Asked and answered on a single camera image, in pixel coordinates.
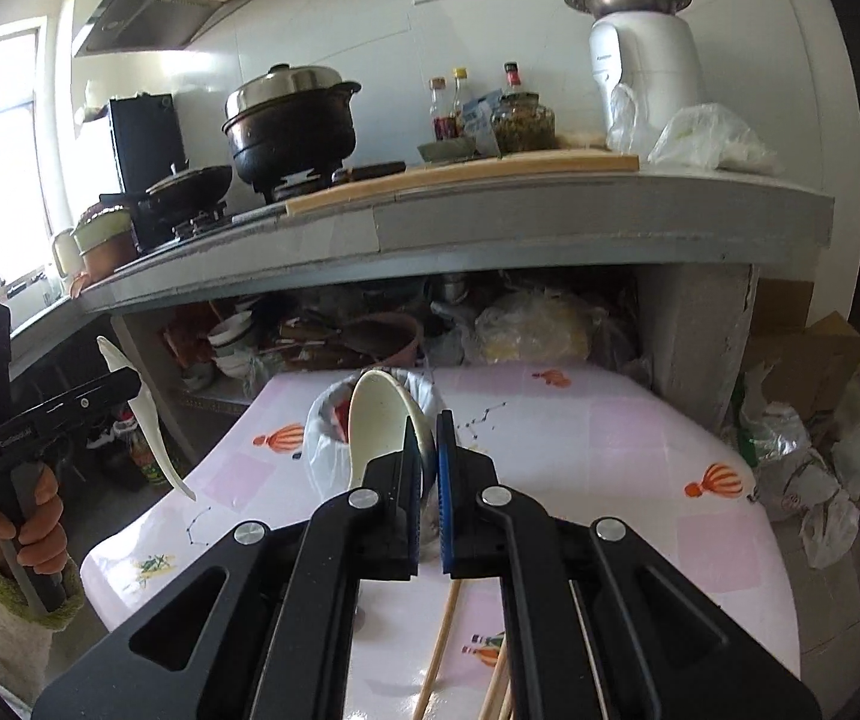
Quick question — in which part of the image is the bag-lined steel utensil holder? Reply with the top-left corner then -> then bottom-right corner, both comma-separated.
304,366 -> 447,500

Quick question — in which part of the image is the brown clay pot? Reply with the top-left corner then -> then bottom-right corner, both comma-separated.
73,202 -> 138,278

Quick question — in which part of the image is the black box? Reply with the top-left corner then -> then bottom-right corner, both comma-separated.
109,94 -> 189,192

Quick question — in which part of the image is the black frying pan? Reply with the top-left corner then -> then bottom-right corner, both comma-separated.
100,163 -> 234,217

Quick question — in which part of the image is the blue white packet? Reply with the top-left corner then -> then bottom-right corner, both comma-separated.
467,90 -> 506,155

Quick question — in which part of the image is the cooking oil bottle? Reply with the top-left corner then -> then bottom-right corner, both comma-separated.
125,409 -> 170,492

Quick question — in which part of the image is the small white plastic bag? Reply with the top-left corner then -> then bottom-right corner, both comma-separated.
801,491 -> 860,571

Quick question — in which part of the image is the white ceramic spoon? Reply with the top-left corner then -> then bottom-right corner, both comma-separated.
97,335 -> 197,503

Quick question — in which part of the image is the brown-capped sauce bottle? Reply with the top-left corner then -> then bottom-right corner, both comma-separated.
430,77 -> 452,142

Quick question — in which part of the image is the crumpled clear plastic bag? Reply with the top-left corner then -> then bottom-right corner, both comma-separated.
737,382 -> 836,522

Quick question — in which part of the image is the gas stove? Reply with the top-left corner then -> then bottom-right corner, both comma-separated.
130,161 -> 410,254

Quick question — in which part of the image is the cream mug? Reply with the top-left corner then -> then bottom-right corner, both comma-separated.
50,229 -> 82,278

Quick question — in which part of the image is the brown clay bowl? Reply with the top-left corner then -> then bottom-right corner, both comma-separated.
340,313 -> 425,368

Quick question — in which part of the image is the glass jar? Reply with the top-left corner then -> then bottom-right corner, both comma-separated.
491,92 -> 555,155

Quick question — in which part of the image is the steel pot lid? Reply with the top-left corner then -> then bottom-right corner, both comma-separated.
223,64 -> 344,121

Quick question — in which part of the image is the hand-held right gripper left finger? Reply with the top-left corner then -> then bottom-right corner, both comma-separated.
31,420 -> 431,720

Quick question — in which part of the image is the yellow-capped sauce bottle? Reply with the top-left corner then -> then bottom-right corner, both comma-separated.
451,67 -> 472,137

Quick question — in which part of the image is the pink patterned tablecloth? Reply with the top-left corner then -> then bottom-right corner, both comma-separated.
80,367 -> 802,720

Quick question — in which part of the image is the black cooking pot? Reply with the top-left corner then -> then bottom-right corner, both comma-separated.
221,82 -> 362,188

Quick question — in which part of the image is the cardboard box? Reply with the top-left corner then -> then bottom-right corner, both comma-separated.
745,281 -> 860,421

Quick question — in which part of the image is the white kitchen appliance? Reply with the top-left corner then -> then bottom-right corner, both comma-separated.
589,11 -> 702,137

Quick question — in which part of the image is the cream ceramic spoon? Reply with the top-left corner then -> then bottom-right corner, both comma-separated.
346,369 -> 428,497

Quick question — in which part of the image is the stack of white bowls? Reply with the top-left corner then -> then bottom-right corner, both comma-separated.
208,315 -> 258,377

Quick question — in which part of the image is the bag of yellow food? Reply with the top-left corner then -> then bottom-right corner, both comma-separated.
475,292 -> 611,365

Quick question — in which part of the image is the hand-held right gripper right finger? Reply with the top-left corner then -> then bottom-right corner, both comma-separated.
436,411 -> 822,720

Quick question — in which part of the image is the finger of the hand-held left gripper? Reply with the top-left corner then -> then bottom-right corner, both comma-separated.
20,370 -> 144,430

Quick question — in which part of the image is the large clear plastic bag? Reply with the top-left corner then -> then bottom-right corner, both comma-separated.
647,103 -> 783,173

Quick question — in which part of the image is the person's left hand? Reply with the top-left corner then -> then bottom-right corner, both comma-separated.
0,461 -> 71,580

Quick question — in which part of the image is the small clear plastic bag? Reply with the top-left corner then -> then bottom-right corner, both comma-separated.
608,82 -> 660,155

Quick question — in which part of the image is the wooden cutting board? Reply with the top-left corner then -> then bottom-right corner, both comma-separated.
286,150 -> 641,217

